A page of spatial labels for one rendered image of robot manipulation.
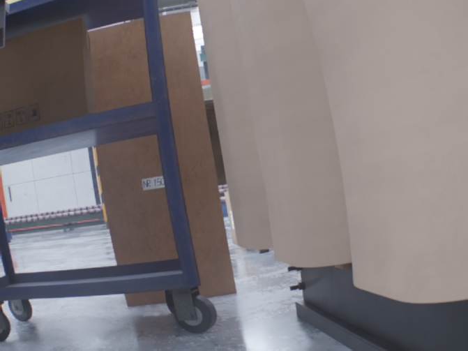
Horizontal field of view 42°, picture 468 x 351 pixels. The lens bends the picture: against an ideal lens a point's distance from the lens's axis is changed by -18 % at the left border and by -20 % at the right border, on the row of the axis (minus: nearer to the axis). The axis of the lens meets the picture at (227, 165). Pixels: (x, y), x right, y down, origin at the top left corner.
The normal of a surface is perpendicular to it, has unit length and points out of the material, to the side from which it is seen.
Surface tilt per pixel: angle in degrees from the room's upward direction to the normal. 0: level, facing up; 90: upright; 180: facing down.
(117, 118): 90
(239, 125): 90
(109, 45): 90
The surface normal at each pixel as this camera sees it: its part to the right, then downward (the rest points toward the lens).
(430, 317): -0.98, 0.16
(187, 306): -0.43, 0.04
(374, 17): -0.92, 0.14
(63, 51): 0.11, -0.05
